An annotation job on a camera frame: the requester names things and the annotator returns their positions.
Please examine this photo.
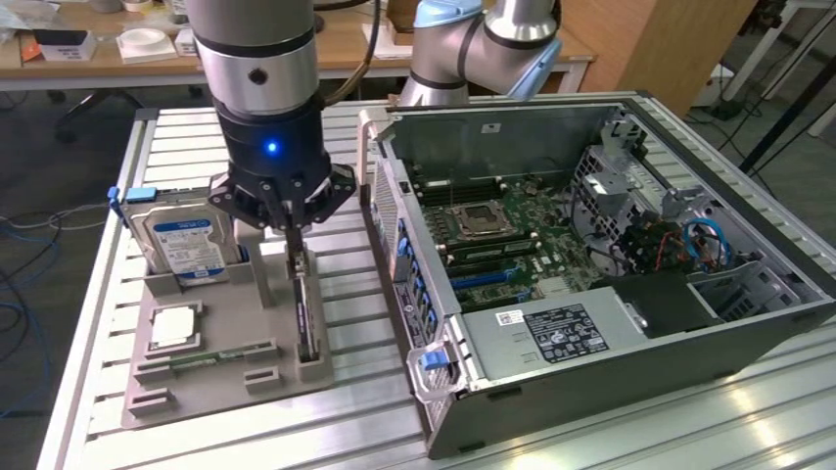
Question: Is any grey parts rack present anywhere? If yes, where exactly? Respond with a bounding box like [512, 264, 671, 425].
[121, 219, 336, 431]

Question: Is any plain white box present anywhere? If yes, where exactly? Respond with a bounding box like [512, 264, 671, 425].
[172, 27, 199, 58]

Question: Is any silver chipset heatsink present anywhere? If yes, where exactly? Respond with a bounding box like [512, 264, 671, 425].
[539, 278, 577, 299]

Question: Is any white box with roll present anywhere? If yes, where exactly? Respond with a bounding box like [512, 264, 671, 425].
[115, 28, 179, 65]

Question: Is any grey power supply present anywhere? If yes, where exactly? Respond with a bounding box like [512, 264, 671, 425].
[460, 286, 649, 384]

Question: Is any green RAM stick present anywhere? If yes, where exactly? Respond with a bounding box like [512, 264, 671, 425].
[167, 346, 256, 374]

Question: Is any blue wire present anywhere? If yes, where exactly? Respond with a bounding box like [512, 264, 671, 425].
[680, 217, 739, 269]

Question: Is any black chair base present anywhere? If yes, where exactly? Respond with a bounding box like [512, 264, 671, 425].
[55, 90, 144, 144]

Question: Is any blue floor cable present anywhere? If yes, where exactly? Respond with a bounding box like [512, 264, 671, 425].
[0, 222, 64, 420]

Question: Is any open dark PC case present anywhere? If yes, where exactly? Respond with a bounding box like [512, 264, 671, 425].
[355, 89, 836, 461]

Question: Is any black-topped white box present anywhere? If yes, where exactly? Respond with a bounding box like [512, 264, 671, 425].
[32, 28, 99, 63]

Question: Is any clear plastic bag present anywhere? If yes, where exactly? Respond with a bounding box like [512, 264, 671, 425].
[0, 0, 60, 30]

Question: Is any black installed RAM stick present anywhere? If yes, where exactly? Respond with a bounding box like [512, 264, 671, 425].
[443, 238, 539, 266]

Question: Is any metal disk bay cage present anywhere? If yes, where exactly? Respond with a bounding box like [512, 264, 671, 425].
[568, 142, 669, 246]

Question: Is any green motherboard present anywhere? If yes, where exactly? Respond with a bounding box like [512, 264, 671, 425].
[409, 168, 612, 314]

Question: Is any white paper sheet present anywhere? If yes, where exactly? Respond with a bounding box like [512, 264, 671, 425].
[375, 23, 417, 61]

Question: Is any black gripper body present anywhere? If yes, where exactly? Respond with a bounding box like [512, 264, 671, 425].
[215, 95, 336, 230]

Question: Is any wooden cabinet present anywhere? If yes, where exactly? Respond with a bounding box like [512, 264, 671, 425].
[579, 0, 763, 118]

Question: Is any hard disk in blue carrier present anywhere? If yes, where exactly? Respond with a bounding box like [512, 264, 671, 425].
[107, 185, 237, 288]

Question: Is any wooden desk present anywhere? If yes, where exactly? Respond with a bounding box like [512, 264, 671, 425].
[0, 0, 597, 94]

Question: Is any white bin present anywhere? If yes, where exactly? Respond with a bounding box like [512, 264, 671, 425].
[689, 62, 740, 109]

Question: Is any blue case latch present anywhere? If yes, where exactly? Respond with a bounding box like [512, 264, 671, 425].
[417, 350, 447, 377]

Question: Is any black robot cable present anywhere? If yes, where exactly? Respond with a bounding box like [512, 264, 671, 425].
[324, 0, 384, 107]

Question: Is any black metal stand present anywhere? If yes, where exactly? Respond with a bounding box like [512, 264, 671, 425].
[737, 0, 836, 175]

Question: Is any CPU socket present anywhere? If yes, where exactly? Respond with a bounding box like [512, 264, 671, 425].
[455, 202, 519, 242]

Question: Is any silver CPU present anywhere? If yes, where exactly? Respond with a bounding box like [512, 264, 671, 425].
[151, 307, 200, 344]

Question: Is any blue expansion slot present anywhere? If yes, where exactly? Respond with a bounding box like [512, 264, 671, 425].
[453, 270, 519, 291]

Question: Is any cardboard box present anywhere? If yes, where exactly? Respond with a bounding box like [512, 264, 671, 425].
[384, 0, 419, 35]

